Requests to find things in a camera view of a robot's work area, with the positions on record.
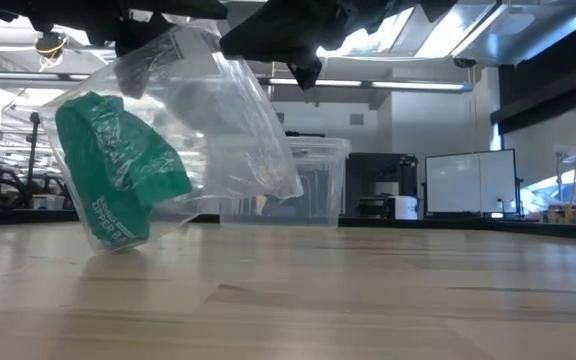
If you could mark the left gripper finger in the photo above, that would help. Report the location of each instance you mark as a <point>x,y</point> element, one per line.
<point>133,50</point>

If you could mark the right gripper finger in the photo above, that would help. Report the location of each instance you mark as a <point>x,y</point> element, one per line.
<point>200,107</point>
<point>288,35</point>

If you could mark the clear zipper bag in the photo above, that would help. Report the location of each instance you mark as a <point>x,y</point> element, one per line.
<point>248,150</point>

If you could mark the green elastic bandage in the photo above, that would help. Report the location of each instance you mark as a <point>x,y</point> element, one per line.
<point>98,165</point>

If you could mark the long ceiling light bar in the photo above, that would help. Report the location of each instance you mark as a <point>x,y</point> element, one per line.
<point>418,85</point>

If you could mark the clear plastic storage box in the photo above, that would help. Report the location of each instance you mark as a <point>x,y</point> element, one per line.
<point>323,190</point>

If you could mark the black 3D printer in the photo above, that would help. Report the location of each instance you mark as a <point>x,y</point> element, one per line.
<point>373,172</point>

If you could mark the background robot workstation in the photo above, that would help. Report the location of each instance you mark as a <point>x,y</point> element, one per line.
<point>13,185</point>

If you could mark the whiteboard on stand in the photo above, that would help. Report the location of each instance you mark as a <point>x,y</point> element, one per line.
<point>468,182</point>

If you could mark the white cylinder container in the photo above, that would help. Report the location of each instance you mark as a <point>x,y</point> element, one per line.
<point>405,207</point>

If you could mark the black dome camera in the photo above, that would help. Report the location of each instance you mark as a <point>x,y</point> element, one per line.
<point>464,62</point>

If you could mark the black metal table frame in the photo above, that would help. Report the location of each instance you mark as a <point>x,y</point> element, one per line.
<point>18,216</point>

